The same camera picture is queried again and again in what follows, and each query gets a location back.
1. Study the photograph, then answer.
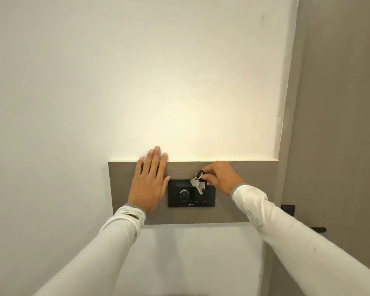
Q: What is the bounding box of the person's right hand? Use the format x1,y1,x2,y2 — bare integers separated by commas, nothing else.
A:
200,161,246,196

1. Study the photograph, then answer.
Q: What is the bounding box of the person's left hand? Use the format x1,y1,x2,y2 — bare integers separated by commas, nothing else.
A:
128,146,171,215

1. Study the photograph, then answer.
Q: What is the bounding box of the person's left forearm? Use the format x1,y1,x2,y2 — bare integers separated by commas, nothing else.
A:
33,205,147,296

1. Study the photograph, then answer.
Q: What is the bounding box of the person's right forearm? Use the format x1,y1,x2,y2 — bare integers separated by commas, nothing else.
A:
231,183,370,296

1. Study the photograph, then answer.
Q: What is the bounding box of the grey door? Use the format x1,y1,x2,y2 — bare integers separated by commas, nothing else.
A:
260,0,370,296

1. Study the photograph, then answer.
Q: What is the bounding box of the black wall switch panel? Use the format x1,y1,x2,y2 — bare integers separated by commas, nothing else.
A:
168,179,216,209

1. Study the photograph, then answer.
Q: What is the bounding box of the grey wooden wall panel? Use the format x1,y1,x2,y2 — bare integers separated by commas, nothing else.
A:
108,161,280,225

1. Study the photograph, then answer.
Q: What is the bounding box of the black door handle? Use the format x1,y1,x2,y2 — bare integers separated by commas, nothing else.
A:
280,205,327,234

